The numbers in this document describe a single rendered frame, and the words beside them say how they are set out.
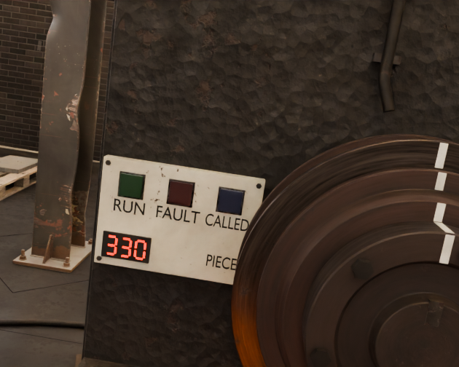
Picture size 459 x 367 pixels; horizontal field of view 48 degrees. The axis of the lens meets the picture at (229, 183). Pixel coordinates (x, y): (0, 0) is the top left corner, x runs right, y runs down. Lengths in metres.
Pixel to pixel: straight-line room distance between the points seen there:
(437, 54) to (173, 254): 0.51
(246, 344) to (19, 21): 6.99
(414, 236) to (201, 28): 0.44
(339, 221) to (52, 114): 2.96
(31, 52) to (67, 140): 4.07
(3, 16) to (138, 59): 6.83
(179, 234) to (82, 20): 2.67
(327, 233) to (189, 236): 0.27
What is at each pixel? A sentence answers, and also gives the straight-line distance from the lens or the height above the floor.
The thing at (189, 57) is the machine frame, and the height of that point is 1.41.
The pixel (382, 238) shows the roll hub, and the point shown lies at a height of 1.24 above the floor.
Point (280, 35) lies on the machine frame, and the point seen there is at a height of 1.46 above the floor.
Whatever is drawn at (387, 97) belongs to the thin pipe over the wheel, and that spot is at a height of 1.39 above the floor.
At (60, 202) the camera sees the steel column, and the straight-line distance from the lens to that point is 3.56.
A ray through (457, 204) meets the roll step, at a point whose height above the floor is 1.28.
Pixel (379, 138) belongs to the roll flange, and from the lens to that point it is 0.74.
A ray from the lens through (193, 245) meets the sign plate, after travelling 0.84.
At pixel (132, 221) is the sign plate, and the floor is 1.14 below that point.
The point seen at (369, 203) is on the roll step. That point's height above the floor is 1.26.
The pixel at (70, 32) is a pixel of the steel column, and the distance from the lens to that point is 3.43.
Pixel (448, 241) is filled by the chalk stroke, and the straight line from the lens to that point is 0.64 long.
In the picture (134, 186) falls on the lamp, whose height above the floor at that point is 1.20.
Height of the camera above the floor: 1.39
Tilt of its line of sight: 12 degrees down
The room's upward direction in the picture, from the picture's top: 8 degrees clockwise
